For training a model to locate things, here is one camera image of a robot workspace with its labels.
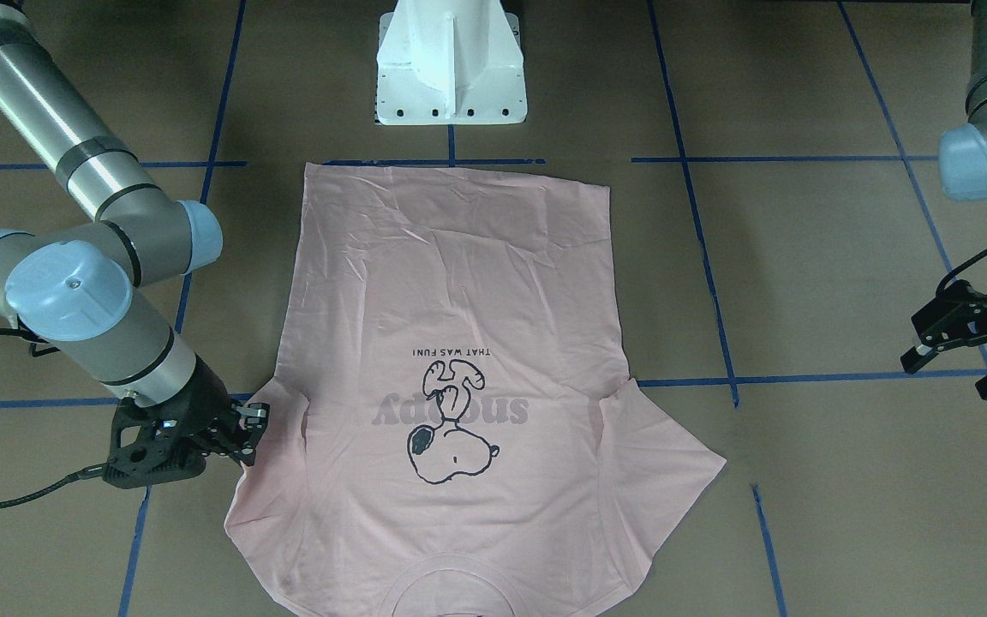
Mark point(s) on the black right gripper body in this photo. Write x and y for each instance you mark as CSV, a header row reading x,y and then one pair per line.
x,y
203,397

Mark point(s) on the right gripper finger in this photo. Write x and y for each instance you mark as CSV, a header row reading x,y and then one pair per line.
x,y
251,416
240,447

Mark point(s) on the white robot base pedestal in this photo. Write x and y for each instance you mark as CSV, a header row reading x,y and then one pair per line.
x,y
450,63

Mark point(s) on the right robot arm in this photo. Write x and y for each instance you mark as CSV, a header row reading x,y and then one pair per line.
x,y
79,290

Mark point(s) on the pink Snoopy t-shirt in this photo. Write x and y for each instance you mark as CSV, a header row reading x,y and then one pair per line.
x,y
453,428

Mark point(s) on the brown table cover mat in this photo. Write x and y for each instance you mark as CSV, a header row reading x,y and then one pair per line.
x,y
777,218

